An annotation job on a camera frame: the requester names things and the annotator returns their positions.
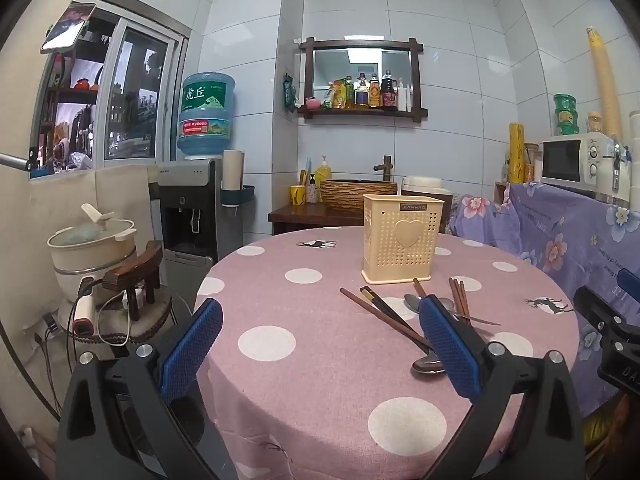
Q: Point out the bronze faucet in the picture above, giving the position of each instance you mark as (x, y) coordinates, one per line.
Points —
(386, 167)

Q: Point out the black chopstick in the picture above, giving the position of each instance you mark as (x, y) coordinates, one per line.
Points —
(389, 305)
(380, 307)

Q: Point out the cream perforated utensil holder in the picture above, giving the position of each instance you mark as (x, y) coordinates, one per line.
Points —
(400, 240)

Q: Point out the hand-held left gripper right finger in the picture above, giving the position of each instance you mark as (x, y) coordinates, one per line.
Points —
(450, 345)

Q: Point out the white microwave oven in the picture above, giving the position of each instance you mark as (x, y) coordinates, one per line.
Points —
(570, 160)

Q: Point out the small dark wooden stool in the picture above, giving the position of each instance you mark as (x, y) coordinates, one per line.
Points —
(135, 270)

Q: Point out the green hanging packet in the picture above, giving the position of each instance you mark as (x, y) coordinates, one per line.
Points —
(290, 92)

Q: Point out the yellow wrapped roll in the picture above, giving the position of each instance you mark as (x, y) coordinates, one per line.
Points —
(516, 155)

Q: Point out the wicker wash basin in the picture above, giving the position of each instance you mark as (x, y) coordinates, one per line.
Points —
(345, 195)

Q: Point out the tall yellow paper cup stack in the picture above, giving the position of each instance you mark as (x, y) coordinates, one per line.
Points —
(605, 90)

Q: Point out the blue water jug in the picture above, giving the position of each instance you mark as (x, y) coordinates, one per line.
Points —
(206, 115)

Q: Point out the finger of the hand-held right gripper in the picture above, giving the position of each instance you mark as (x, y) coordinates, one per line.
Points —
(631, 285)
(600, 312)

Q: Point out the round cushioned seat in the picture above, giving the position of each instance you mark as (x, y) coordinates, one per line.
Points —
(150, 322)

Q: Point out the pink small bowl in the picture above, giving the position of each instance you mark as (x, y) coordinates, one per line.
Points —
(313, 104)

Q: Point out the wooden framed mirror shelf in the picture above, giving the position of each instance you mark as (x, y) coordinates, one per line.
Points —
(362, 44)

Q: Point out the white squeeze bottle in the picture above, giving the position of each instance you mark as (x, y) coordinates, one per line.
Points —
(402, 97)
(410, 99)

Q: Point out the amber sauce bottle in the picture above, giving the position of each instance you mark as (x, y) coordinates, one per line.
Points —
(375, 94)

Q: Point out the yellow soap pump bottle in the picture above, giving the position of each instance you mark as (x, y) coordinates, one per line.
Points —
(323, 172)

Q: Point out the pink polka dot tablecloth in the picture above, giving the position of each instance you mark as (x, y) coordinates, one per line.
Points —
(310, 360)

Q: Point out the white brown rice cooker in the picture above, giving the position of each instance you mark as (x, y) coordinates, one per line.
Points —
(425, 185)

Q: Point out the purple floral cloth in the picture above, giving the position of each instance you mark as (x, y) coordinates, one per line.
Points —
(545, 240)

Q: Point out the yellow sauce pouch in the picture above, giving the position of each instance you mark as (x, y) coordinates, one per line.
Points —
(336, 95)

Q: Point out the stack of white bowls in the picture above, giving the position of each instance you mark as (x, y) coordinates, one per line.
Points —
(635, 130)

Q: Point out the cream cooking pot with lid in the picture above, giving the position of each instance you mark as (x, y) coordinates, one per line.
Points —
(92, 250)

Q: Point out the glass storage jar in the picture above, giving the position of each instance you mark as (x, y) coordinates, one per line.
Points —
(531, 162)

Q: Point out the mounted smartphone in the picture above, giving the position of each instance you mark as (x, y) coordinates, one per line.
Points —
(67, 27)

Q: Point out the brown wooden chopstick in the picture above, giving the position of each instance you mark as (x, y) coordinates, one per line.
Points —
(460, 300)
(370, 312)
(419, 287)
(464, 290)
(454, 294)

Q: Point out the dark soy sauce bottle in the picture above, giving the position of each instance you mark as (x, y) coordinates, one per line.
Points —
(389, 92)

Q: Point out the yellow lidded jar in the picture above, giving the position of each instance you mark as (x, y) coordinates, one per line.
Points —
(595, 122)

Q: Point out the white paper cup tube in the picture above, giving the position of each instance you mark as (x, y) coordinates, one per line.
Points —
(233, 170)

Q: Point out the grey water dispenser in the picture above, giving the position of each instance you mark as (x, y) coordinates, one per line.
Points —
(187, 220)

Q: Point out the green capped oil bottle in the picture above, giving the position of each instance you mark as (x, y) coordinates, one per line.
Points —
(349, 95)

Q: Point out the white plug adapter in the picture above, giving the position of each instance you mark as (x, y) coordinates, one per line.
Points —
(134, 297)

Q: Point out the metal pole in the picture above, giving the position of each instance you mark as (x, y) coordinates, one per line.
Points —
(14, 161)

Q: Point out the blue toothbrush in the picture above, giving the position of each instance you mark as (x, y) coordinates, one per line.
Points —
(308, 165)

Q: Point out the blue cup tube holder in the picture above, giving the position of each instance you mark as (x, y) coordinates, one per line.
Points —
(239, 196)

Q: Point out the small wooden box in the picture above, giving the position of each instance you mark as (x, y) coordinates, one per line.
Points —
(501, 191)

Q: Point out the sliding glass window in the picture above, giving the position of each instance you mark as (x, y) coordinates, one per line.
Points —
(125, 90)

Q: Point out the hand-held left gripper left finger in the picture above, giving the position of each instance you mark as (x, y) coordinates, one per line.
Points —
(192, 345)

